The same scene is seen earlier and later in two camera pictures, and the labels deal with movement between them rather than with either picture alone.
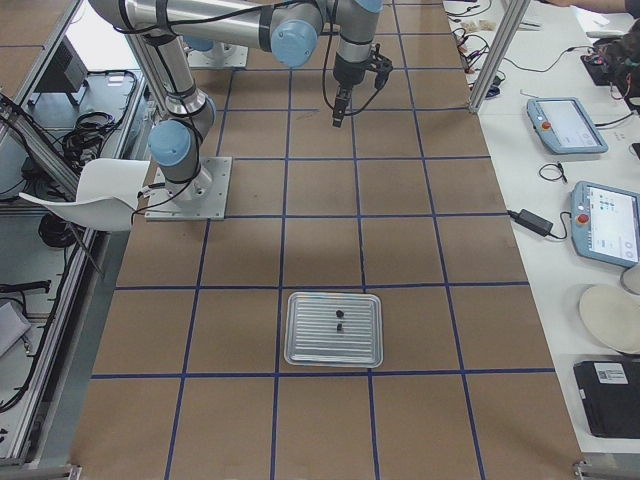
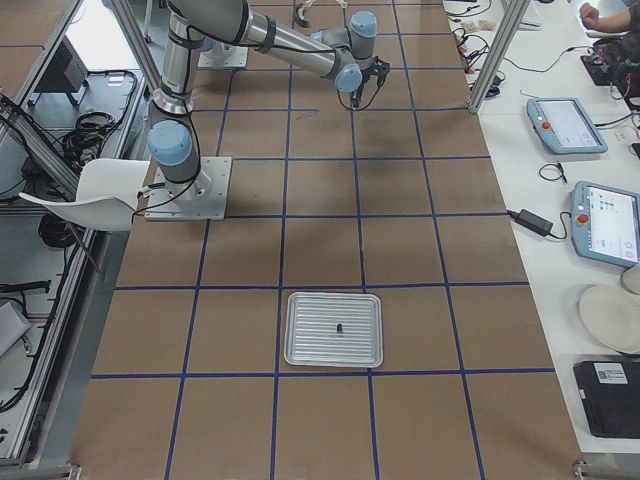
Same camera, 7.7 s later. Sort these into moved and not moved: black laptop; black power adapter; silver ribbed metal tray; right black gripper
Moved: right black gripper
Not moved: black power adapter; silver ribbed metal tray; black laptop
